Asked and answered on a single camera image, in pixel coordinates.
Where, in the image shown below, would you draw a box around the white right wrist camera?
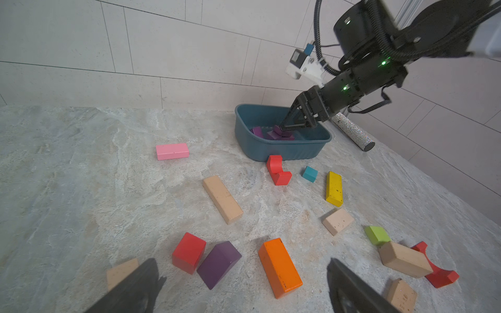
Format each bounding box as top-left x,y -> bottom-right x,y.
286,43 -> 325,87

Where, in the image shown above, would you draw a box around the purple brick small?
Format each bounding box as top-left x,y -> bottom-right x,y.
251,127 -> 264,138

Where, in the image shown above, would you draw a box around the tan brick right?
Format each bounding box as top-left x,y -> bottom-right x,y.
378,241 -> 433,279

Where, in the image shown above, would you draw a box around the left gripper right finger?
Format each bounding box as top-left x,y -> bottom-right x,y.
327,258 -> 399,313

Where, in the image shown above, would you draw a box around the green cube brick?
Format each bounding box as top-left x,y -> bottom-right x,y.
364,226 -> 391,246

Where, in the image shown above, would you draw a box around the red arch brick upper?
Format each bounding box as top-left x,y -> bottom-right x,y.
266,155 -> 292,186

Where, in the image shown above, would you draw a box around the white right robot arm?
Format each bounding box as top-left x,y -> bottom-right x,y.
280,1 -> 500,131

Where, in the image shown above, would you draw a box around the teal storage bin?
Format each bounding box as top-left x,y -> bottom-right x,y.
235,104 -> 332,162

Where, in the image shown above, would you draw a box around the tan square brick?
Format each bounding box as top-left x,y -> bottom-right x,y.
322,209 -> 354,236

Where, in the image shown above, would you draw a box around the tan long brick lower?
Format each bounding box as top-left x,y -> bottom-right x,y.
386,279 -> 418,313

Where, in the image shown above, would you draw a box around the yellow brick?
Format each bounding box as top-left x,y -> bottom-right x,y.
326,172 -> 343,207

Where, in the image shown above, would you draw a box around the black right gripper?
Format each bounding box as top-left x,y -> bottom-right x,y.
279,54 -> 407,131

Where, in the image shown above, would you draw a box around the red arch brick lower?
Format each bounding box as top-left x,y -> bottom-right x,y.
412,241 -> 460,289

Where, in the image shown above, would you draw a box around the glitter silver cylinder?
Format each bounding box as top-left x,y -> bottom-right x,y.
331,112 -> 375,152

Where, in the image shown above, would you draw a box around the red arch brick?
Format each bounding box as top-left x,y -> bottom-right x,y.
266,155 -> 292,186
412,241 -> 460,289

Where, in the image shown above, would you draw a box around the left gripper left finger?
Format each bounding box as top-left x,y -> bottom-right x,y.
87,258 -> 166,312

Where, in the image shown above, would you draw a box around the purple triangular brick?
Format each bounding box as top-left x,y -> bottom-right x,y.
197,241 -> 242,290

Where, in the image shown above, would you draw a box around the red cube brick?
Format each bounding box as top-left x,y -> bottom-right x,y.
172,232 -> 206,275

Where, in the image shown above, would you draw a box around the orange brick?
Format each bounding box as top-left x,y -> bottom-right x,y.
258,238 -> 303,299

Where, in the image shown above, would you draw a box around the pink brick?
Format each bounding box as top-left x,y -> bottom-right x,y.
156,143 -> 190,160

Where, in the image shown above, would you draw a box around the tan cube brick left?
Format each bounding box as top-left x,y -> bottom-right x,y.
106,258 -> 139,291

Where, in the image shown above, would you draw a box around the teal cube brick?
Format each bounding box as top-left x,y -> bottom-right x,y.
302,166 -> 318,183

